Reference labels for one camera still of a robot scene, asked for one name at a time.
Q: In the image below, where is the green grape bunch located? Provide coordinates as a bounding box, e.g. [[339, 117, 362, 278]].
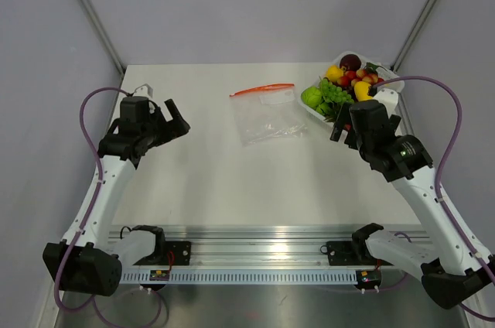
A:
[[319, 77, 354, 105]]

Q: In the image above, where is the yellow mango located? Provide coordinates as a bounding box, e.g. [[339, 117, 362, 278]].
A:
[[353, 80, 373, 102]]

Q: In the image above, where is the green cabbage-like vegetable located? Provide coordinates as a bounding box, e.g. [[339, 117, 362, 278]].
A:
[[301, 86, 324, 115]]

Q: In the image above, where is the clear zip bag orange zipper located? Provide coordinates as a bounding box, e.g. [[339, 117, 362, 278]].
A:
[[229, 83, 307, 146]]

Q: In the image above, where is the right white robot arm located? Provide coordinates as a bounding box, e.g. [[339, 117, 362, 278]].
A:
[[330, 100, 494, 309]]

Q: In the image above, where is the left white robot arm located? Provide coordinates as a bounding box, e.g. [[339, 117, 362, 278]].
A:
[[43, 95, 190, 296]]

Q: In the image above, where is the green leafy orange vegetable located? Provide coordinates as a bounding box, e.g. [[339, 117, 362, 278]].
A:
[[316, 102, 342, 122]]

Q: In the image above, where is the strawberry cluster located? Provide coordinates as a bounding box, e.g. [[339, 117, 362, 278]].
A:
[[336, 69, 384, 87]]

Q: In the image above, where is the small yellow pear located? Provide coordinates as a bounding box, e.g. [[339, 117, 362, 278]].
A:
[[325, 65, 344, 83]]

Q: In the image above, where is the dark red plum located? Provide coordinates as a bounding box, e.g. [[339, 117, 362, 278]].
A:
[[339, 53, 362, 71]]

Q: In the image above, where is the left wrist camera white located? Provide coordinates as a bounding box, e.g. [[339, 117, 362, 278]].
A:
[[132, 84, 153, 99]]

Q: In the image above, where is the aluminium mounting rail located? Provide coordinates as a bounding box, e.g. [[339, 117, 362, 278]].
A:
[[108, 225, 430, 267]]

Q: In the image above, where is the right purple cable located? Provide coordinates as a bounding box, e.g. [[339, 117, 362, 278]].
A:
[[363, 75, 495, 321]]

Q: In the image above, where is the white slotted cable duct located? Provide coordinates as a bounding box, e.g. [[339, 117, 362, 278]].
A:
[[121, 268, 357, 285]]

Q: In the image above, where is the left aluminium frame post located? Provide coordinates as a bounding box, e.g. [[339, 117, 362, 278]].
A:
[[77, 0, 126, 80]]

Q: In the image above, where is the aluminium frame post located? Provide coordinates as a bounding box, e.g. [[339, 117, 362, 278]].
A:
[[391, 0, 439, 72], [77, 0, 126, 80]]

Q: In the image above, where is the right aluminium frame post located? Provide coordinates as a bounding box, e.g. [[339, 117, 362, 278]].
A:
[[391, 0, 439, 72]]

